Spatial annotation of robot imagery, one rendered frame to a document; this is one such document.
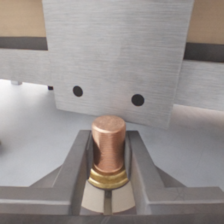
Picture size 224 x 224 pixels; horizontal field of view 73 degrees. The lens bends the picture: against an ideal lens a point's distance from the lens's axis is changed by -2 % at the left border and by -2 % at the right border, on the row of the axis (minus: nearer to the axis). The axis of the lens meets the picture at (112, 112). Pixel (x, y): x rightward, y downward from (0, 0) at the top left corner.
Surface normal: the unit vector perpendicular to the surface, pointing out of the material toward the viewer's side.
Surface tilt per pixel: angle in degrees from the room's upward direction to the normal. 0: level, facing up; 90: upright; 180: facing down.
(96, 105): 90
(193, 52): 90
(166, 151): 180
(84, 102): 90
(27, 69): 90
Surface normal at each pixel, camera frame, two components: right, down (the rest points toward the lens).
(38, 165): 0.02, -0.89
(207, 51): -0.33, 0.42
